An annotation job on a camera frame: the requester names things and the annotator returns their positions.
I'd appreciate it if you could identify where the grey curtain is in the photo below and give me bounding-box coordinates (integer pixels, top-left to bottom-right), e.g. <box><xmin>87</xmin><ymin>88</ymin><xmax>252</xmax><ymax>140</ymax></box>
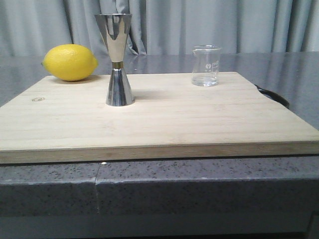
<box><xmin>0</xmin><ymin>0</ymin><xmax>319</xmax><ymax>56</ymax></box>

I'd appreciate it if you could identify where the small glass beaker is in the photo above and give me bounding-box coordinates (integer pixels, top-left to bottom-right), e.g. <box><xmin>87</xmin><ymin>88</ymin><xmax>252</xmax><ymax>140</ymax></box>
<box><xmin>191</xmin><ymin>45</ymin><xmax>221</xmax><ymax>87</ymax></box>

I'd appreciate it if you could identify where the steel double jigger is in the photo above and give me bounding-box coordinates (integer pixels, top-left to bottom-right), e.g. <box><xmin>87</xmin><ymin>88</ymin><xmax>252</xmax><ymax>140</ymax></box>
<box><xmin>95</xmin><ymin>13</ymin><xmax>135</xmax><ymax>107</ymax></box>

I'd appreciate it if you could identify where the wooden cutting board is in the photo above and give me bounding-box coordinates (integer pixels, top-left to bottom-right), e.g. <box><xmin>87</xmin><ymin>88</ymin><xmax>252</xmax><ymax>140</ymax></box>
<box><xmin>0</xmin><ymin>72</ymin><xmax>319</xmax><ymax>164</ymax></box>

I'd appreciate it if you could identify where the yellow lemon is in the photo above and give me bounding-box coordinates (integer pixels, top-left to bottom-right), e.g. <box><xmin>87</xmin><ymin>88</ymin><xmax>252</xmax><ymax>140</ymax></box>
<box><xmin>42</xmin><ymin>44</ymin><xmax>98</xmax><ymax>82</ymax></box>

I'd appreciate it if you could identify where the black board strap handle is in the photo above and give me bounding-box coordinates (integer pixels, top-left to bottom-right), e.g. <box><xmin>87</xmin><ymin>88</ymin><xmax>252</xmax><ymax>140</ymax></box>
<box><xmin>255</xmin><ymin>85</ymin><xmax>290</xmax><ymax>109</ymax></box>

